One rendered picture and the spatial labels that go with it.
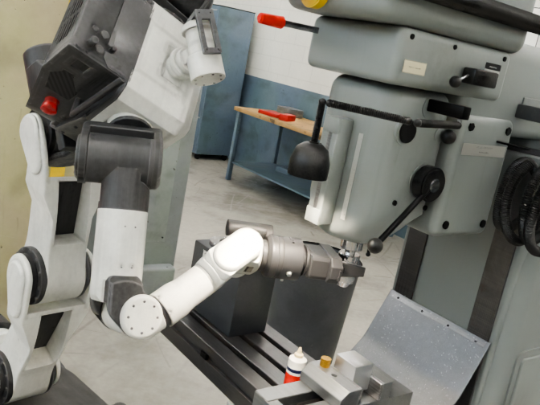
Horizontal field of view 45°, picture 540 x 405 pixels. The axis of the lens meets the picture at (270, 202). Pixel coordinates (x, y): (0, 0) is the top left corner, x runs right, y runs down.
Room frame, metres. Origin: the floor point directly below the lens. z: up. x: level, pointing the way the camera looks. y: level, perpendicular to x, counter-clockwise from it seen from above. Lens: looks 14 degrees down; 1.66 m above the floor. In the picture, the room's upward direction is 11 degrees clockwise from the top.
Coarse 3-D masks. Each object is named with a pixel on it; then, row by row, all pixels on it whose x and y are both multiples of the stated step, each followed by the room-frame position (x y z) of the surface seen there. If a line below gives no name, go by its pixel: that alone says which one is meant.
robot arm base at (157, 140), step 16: (96, 128) 1.17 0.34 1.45; (112, 128) 1.17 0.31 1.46; (128, 128) 1.18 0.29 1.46; (144, 128) 1.20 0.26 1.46; (80, 144) 1.10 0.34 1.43; (160, 144) 1.15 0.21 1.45; (80, 160) 1.09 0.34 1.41; (160, 160) 1.13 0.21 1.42; (80, 176) 1.10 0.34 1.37; (160, 176) 1.13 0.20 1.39
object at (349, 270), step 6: (342, 264) 1.27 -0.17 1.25; (348, 264) 1.27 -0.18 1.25; (354, 264) 1.28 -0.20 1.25; (342, 270) 1.26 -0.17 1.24; (348, 270) 1.27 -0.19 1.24; (354, 270) 1.27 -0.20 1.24; (360, 270) 1.28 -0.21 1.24; (342, 276) 1.27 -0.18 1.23; (348, 276) 1.27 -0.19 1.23; (354, 276) 1.28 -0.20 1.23; (360, 276) 1.28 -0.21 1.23
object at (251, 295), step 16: (208, 240) 1.69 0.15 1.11; (256, 272) 1.54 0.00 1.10; (224, 288) 1.55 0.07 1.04; (240, 288) 1.52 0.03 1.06; (256, 288) 1.55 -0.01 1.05; (272, 288) 1.58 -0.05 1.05; (208, 304) 1.59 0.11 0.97; (224, 304) 1.54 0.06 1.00; (240, 304) 1.52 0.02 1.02; (256, 304) 1.56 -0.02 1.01; (208, 320) 1.58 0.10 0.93; (224, 320) 1.53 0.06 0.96; (240, 320) 1.53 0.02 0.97; (256, 320) 1.56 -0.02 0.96
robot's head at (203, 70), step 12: (192, 24) 1.23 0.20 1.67; (204, 24) 1.24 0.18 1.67; (192, 36) 1.23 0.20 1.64; (180, 48) 1.28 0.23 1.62; (192, 48) 1.23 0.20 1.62; (180, 60) 1.25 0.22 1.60; (192, 60) 1.21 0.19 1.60; (204, 60) 1.21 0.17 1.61; (216, 60) 1.22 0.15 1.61; (180, 72) 1.25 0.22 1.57; (192, 72) 1.21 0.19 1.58; (204, 72) 1.20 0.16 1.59; (216, 72) 1.20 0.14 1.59; (204, 84) 1.25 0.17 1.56
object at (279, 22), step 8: (264, 16) 1.21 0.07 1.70; (272, 16) 1.22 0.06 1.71; (280, 16) 1.24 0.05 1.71; (264, 24) 1.22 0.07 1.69; (272, 24) 1.22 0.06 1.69; (280, 24) 1.23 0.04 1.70; (288, 24) 1.25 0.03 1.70; (296, 24) 1.26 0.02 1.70; (304, 24) 1.28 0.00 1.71; (312, 32) 1.29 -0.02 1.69
